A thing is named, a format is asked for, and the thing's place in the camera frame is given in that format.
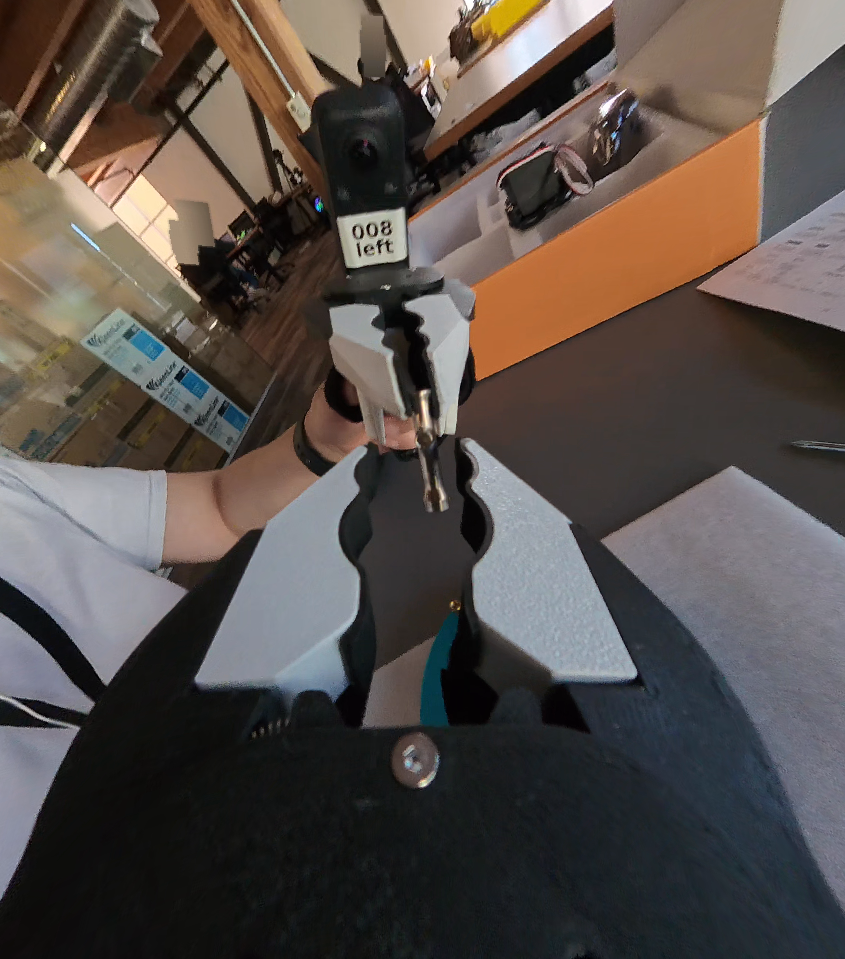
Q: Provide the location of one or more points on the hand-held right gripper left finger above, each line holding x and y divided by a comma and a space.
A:
287, 607

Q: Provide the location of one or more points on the white foam sheet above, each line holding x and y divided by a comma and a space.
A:
767, 599

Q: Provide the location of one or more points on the black servo motor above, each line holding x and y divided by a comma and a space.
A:
535, 187

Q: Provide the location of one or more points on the long wooden table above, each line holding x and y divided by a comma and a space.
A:
527, 75

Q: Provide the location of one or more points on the person's left hand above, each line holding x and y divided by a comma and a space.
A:
340, 442

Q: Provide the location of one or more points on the metal socket wrench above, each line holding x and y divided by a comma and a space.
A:
433, 479

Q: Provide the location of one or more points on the orange cardboard box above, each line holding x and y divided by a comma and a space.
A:
617, 255

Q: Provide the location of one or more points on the wooden pillar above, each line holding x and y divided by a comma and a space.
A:
257, 45

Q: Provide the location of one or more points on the yellow storage bin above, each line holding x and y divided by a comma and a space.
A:
501, 15

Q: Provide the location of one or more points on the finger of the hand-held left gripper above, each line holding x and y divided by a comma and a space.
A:
448, 352
366, 352

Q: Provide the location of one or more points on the printed instruction manual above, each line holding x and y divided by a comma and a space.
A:
827, 262

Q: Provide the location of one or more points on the black wristband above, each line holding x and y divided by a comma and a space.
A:
310, 449

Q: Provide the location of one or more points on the white wall switch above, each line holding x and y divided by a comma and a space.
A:
296, 105

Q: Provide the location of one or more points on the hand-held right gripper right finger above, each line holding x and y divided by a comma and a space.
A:
550, 599

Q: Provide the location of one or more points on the person's left forearm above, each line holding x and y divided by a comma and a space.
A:
242, 494

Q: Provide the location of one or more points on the clear parts bag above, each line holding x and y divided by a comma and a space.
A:
617, 127

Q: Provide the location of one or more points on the blue round base plate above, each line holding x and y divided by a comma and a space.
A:
433, 682

